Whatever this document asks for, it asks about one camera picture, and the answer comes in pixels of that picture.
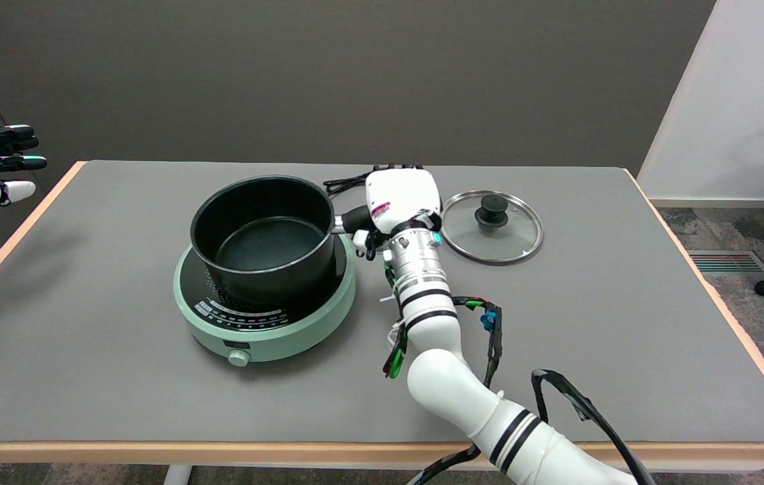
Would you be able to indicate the white table leg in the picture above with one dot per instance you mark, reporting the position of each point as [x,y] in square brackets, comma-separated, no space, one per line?
[177,475]

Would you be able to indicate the glass lid with black knob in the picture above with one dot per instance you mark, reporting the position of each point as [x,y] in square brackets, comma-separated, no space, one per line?
[510,239]

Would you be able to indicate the mint green induction cooker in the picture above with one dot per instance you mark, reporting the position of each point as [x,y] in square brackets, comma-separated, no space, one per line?
[274,337]

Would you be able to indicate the white partition panel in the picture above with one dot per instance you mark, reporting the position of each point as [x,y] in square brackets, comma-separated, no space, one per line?
[746,101]

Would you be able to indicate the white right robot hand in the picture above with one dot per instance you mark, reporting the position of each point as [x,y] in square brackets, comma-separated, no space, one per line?
[402,195]

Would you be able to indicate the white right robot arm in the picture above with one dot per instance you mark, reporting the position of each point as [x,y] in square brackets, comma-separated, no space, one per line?
[429,323]

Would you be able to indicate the grey table mat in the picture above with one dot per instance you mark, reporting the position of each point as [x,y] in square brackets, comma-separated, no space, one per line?
[153,391]

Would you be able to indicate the floor vent grille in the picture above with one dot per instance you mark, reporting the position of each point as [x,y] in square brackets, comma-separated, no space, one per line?
[725,261]

